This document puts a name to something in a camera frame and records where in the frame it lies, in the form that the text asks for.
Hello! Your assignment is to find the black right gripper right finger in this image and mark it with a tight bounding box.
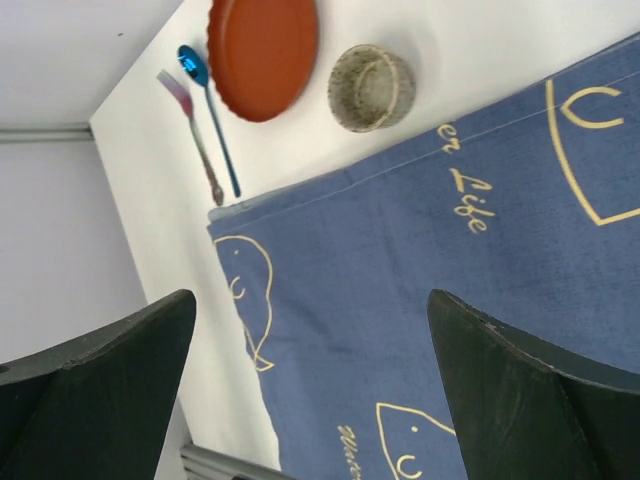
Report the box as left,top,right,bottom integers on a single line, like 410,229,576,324
427,290,639,479

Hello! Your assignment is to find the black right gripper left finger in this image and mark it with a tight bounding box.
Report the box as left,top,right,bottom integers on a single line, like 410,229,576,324
1,289,196,479

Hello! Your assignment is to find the iridescent rainbow metal fork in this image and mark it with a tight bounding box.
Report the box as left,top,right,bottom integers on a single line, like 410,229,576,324
156,70,224,206

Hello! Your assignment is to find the speckled beige ceramic cup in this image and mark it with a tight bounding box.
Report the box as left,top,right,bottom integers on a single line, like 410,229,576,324
327,44,416,133

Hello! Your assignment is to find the blue metal spoon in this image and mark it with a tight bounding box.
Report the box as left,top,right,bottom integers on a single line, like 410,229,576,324
177,45,241,198

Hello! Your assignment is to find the orange plastic plate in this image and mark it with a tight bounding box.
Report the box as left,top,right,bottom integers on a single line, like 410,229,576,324
207,0,319,123

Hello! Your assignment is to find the blue fish print placemat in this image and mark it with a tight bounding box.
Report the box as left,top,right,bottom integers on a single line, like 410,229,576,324
208,36,639,479

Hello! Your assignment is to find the aluminium front rail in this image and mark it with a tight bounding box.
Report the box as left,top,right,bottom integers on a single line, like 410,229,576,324
180,444,294,480

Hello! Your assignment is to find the aluminium frame post left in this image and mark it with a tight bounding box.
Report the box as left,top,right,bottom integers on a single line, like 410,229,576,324
0,127,94,144

